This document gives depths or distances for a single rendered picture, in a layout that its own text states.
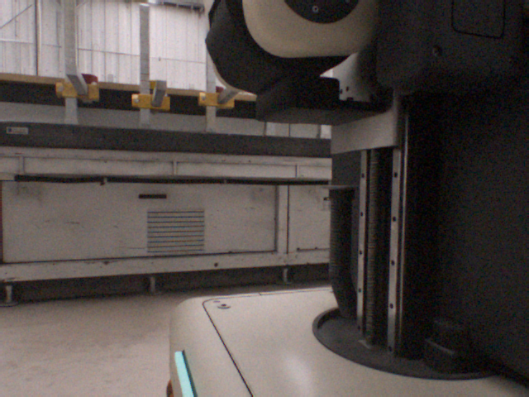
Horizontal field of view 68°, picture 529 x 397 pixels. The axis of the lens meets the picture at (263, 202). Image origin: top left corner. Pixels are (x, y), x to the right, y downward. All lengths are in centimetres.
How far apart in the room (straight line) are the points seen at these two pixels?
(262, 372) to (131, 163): 118
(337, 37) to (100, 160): 124
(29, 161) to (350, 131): 125
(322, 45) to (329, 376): 37
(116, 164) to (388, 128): 121
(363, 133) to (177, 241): 137
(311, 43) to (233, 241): 151
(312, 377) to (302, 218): 152
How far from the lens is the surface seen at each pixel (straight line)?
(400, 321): 59
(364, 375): 52
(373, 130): 54
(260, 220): 190
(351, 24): 47
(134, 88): 175
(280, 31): 43
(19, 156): 161
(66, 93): 158
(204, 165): 160
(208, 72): 163
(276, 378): 50
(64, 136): 155
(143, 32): 164
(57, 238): 184
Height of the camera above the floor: 51
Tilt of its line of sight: 3 degrees down
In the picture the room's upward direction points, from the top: 1 degrees clockwise
